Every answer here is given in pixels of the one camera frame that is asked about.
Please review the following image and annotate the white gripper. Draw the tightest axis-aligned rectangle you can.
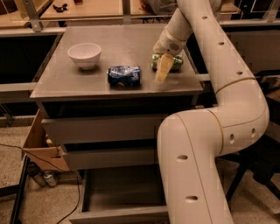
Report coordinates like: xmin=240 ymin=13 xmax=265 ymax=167
xmin=153 ymin=27 xmax=186 ymax=82

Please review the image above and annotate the crushed green soda can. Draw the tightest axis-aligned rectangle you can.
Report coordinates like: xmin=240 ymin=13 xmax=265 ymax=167
xmin=151 ymin=53 xmax=184 ymax=72

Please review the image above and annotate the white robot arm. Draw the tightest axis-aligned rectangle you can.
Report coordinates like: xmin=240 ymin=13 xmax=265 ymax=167
xmin=153 ymin=0 xmax=270 ymax=224

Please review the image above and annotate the crushed blue soda can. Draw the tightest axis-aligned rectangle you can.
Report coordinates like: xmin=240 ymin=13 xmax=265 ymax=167
xmin=107 ymin=66 xmax=141 ymax=87

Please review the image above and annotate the grey top drawer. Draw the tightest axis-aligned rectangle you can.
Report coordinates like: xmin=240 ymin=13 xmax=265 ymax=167
xmin=42 ymin=114 xmax=165 ymax=144

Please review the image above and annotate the grey drawer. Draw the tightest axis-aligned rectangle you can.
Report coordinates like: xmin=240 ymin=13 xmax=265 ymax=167
xmin=42 ymin=114 xmax=165 ymax=144
xmin=69 ymin=164 xmax=170 ymax=224
xmin=63 ymin=146 xmax=158 ymax=170

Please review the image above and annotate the grey drawer cabinet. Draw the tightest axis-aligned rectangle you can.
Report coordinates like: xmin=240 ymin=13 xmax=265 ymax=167
xmin=30 ymin=24 xmax=204 ymax=176

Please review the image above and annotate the grey middle drawer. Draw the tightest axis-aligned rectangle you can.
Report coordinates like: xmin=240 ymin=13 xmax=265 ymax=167
xmin=63 ymin=146 xmax=158 ymax=170

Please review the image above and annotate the grey bottom drawer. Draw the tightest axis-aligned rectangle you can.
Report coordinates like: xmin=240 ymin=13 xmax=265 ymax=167
xmin=69 ymin=164 xmax=170 ymax=224

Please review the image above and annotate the grey cloth on desk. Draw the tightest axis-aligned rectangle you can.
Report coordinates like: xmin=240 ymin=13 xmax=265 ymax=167
xmin=140 ymin=0 xmax=178 ymax=16

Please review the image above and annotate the white ceramic bowl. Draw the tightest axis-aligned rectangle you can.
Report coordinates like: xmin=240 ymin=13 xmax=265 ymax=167
xmin=67 ymin=43 xmax=102 ymax=70

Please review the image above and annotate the black object on desk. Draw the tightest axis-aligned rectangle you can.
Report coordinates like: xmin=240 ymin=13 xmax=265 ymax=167
xmin=52 ymin=3 xmax=68 ymax=13

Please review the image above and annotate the black office chair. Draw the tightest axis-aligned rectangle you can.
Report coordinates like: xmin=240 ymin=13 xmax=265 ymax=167
xmin=221 ymin=69 xmax=280 ymax=203

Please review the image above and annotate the brown cardboard box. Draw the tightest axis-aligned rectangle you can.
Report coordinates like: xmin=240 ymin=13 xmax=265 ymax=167
xmin=23 ymin=111 xmax=69 ymax=172

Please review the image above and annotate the white bottle on floor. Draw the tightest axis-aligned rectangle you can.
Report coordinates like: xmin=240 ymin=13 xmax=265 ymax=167
xmin=44 ymin=171 xmax=58 ymax=187

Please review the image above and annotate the dark bottle on floor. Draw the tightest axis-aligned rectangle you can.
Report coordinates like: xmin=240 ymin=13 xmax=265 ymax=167
xmin=26 ymin=162 xmax=46 ymax=187

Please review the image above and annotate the black floor cable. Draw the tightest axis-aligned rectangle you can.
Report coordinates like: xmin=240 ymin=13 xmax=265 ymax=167
xmin=0 ymin=143 xmax=81 ymax=224

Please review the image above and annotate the black metal frame leg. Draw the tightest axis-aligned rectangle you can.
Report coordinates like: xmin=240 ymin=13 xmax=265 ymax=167
xmin=0 ymin=157 xmax=30 ymax=224

